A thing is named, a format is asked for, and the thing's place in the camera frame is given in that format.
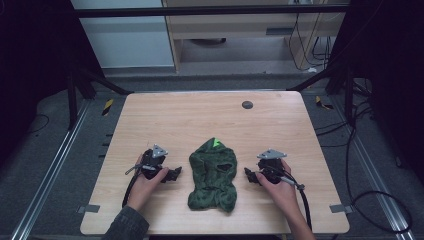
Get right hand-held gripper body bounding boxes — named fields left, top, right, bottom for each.
left=256, top=148, right=288, bottom=185

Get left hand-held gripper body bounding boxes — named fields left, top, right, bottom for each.
left=141, top=143, right=169, bottom=181

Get person's left hand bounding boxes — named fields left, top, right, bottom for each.
left=126, top=154, right=170, bottom=213

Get person's right hand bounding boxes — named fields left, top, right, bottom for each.
left=255, top=159, right=300, bottom=216

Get dark green knit balaclava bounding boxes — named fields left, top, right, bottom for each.
left=187, top=136, right=239, bottom=214

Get yellow black striped tape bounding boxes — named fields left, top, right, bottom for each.
left=315, top=95, right=334, bottom=111
left=101, top=98, right=115, bottom=117

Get black metal stand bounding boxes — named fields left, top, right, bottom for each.
left=287, top=61, right=373, bottom=128
left=65, top=63, right=134, bottom=132

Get white cabinet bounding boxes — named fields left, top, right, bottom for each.
left=70, top=0, right=176, bottom=70

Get left hand-held gripper black cable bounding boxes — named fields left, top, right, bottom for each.
left=121, top=162, right=158, bottom=209

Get hand-held gripper black cable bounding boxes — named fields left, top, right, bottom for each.
left=121, top=162, right=158, bottom=209
left=266, top=165, right=313, bottom=232

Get right hand-held gripper black cable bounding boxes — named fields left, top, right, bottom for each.
left=266, top=165, right=313, bottom=232

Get grey metal table bracket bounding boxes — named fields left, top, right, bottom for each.
left=329, top=203, right=354, bottom=214
left=76, top=204, right=101, bottom=214

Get silver metal floor rail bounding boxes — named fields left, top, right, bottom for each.
left=9, top=99, right=92, bottom=240
left=328, top=96, right=416, bottom=240

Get black floor cable loop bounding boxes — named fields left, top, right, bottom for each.
left=314, top=99, right=414, bottom=235

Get black cables under desk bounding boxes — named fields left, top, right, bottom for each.
left=287, top=0, right=334, bottom=72

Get black horizontal frame bar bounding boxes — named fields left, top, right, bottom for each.
left=71, top=3, right=351, bottom=19

